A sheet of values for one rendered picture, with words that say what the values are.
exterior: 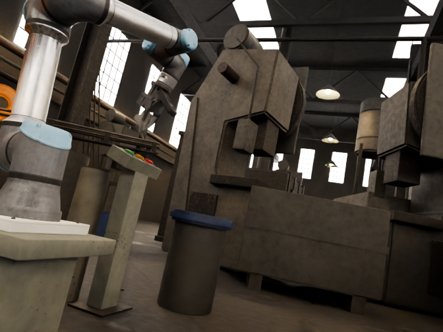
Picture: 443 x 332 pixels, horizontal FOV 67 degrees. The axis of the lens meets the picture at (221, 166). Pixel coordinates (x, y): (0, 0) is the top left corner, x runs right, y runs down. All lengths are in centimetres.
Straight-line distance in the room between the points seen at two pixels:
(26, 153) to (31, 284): 29
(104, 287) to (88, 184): 40
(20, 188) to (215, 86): 314
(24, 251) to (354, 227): 223
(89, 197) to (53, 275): 57
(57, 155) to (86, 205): 56
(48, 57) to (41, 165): 34
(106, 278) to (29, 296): 55
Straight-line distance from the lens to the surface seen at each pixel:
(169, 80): 136
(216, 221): 149
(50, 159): 88
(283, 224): 250
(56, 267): 90
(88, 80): 593
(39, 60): 107
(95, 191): 142
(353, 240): 260
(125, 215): 136
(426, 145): 338
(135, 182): 137
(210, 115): 369
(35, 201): 86
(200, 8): 1286
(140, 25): 113
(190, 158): 362
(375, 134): 936
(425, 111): 348
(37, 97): 105
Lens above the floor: 39
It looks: 10 degrees up
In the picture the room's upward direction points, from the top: 12 degrees clockwise
